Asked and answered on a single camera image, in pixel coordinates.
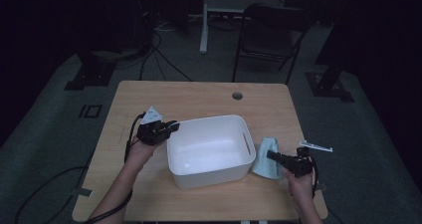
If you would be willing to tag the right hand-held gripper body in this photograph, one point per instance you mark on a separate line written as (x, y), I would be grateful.
(298, 164)

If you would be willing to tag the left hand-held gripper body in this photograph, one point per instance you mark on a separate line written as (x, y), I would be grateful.
(152, 134)

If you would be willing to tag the light blue cloth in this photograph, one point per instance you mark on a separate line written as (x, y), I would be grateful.
(265, 166)

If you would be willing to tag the white plastic storage bin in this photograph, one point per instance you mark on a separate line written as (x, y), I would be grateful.
(210, 151)

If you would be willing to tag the person's left hand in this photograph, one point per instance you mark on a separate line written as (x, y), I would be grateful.
(141, 154)

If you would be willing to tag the person's right hand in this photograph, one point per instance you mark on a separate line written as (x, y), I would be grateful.
(300, 187)

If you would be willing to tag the black stand base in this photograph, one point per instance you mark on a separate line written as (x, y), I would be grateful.
(328, 88)
(89, 74)

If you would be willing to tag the black folding chair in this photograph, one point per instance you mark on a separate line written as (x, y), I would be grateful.
(270, 38)

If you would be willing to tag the white metal desk frame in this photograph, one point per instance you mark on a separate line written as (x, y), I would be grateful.
(212, 5)

